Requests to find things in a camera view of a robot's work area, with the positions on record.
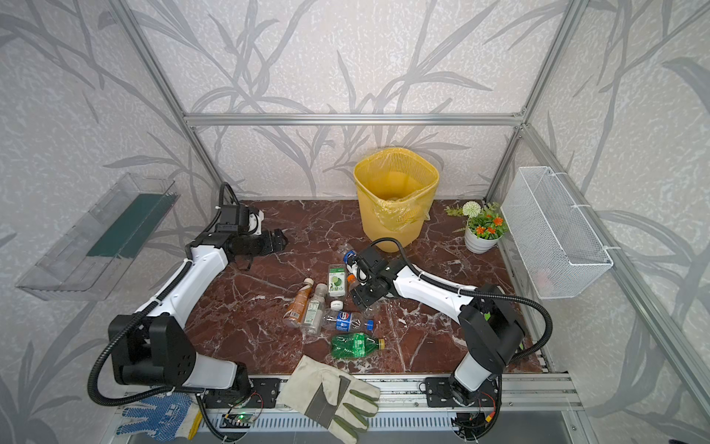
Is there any dark green shelf mat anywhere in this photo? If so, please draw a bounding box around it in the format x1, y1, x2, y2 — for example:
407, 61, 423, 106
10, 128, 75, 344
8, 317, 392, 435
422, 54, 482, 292
87, 194, 179, 259

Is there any green sprite bottle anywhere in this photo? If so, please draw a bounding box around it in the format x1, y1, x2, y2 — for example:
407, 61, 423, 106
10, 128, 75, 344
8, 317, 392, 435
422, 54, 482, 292
330, 333, 386, 360

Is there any potted artificial flower plant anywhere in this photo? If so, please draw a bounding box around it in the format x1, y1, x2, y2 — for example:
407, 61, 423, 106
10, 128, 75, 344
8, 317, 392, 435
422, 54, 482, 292
445, 201, 510, 255

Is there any blue dotted knit glove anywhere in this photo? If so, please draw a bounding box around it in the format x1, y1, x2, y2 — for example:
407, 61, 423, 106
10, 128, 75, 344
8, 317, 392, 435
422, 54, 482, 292
116, 393, 202, 442

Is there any right arm base wiring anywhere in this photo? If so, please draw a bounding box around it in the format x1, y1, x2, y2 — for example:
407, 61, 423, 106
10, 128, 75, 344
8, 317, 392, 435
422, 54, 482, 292
451, 407, 500, 442

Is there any clear plastic wall shelf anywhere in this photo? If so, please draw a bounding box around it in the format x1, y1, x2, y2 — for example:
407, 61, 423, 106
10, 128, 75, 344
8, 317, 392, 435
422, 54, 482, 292
17, 173, 179, 302

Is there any brown tea bottle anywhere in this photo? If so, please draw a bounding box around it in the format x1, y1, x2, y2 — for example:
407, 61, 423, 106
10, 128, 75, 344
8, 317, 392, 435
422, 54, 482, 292
283, 277, 314, 329

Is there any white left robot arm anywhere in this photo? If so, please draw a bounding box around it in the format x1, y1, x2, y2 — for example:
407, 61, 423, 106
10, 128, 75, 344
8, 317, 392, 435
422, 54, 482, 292
87, 203, 288, 406

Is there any beige leather work glove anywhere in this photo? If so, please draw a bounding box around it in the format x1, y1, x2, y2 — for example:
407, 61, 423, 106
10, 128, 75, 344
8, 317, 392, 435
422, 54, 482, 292
277, 355, 381, 444

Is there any green label slim bottle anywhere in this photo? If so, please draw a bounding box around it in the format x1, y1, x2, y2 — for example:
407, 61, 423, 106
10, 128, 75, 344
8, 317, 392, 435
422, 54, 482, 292
301, 283, 328, 336

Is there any yellow ribbed waste bin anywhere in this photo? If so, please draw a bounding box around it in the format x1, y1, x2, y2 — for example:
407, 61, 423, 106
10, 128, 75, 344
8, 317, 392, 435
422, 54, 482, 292
353, 147, 440, 246

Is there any blue pepsi bottle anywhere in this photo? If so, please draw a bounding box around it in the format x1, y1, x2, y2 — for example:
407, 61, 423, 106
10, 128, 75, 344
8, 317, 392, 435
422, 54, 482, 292
338, 243, 357, 266
323, 310, 375, 333

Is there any square lime label bottle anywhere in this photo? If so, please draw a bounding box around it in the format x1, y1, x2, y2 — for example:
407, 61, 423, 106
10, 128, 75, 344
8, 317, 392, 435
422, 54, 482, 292
327, 265, 348, 298

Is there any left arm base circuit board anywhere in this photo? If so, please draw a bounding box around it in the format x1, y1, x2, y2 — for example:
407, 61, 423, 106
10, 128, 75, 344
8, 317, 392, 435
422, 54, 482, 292
219, 412, 261, 430

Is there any white wire mesh basket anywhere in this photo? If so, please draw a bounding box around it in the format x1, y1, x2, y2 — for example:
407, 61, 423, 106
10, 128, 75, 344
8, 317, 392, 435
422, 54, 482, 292
502, 166, 614, 300

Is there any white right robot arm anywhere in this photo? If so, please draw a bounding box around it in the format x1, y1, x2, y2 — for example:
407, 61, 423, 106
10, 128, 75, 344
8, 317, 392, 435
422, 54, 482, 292
343, 238, 554, 407

